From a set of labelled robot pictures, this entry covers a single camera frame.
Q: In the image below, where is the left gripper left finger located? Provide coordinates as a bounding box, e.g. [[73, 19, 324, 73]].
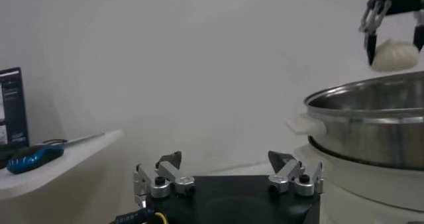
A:
[[132, 150, 197, 200]]

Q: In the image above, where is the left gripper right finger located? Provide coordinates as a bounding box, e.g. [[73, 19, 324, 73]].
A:
[[267, 150, 325, 197]]

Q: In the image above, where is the white steamed baozi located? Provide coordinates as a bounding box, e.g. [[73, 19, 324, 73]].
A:
[[370, 38, 420, 73]]

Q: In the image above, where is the perforated steel steamer basket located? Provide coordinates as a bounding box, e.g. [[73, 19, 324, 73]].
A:
[[287, 71, 424, 172]]

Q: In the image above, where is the white electric cooker pot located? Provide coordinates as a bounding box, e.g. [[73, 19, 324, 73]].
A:
[[293, 144, 424, 224]]

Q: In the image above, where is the white side table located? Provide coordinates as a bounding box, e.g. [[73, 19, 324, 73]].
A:
[[0, 129, 125, 224]]

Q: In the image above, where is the blue computer mouse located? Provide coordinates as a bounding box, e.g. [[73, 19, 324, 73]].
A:
[[6, 144, 66, 175]]

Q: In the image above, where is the dark monitor screen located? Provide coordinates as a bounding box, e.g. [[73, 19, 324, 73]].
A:
[[0, 67, 30, 153]]

